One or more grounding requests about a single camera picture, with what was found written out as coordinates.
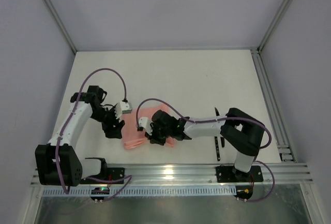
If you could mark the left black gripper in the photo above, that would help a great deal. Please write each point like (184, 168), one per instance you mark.
(113, 125)

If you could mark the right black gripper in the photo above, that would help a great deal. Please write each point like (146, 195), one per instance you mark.
(154, 133)

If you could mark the pink cloth napkin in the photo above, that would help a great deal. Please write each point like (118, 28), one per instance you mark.
(131, 138)

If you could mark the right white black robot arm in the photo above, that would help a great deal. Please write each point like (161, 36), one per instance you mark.
(241, 130)

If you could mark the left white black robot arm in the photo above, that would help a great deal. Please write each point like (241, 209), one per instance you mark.
(57, 161)

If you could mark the left black controller board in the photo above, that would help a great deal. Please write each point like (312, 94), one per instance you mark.
(99, 194)

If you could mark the black controller board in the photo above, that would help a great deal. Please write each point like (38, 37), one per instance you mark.
(243, 193)
(99, 194)

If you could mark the right black controller board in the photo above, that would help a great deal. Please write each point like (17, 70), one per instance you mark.
(243, 193)

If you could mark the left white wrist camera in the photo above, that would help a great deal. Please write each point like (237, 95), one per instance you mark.
(122, 108)

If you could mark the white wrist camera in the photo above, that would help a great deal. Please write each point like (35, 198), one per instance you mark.
(144, 123)
(122, 108)

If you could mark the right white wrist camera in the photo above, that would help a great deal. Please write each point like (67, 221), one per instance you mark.
(144, 123)

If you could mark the aluminium front rail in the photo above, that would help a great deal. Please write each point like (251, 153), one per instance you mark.
(205, 174)

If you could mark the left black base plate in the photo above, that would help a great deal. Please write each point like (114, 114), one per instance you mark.
(111, 174)

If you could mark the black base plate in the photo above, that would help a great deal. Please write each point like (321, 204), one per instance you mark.
(228, 174)
(111, 174)

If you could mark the black handled fork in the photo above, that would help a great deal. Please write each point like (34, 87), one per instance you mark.
(217, 148)

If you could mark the black handled knife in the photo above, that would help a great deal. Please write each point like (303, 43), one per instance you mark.
(221, 138)

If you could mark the slotted grey cable duct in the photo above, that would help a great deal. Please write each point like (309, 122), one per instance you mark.
(146, 191)

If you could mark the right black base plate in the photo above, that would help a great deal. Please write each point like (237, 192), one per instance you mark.
(228, 174)

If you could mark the right aluminium side rail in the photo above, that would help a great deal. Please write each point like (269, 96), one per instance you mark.
(276, 120)

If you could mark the left aluminium corner post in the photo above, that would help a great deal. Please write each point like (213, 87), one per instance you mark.
(60, 25)

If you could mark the aluminium corner post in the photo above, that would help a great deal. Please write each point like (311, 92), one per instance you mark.
(280, 12)
(60, 25)

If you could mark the right aluminium corner post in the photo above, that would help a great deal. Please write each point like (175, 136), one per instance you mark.
(280, 12)

